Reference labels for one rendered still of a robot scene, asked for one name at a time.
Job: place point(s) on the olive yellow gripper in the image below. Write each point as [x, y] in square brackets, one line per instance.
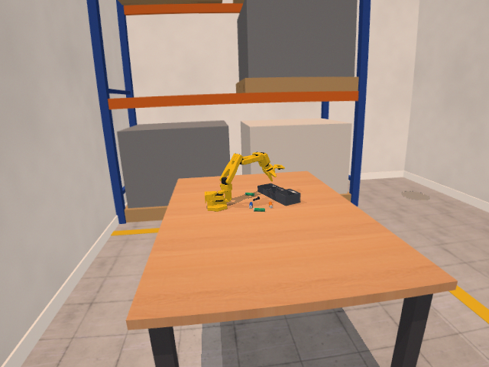
[269, 170]

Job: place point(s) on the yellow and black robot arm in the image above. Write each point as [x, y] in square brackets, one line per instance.
[226, 186]

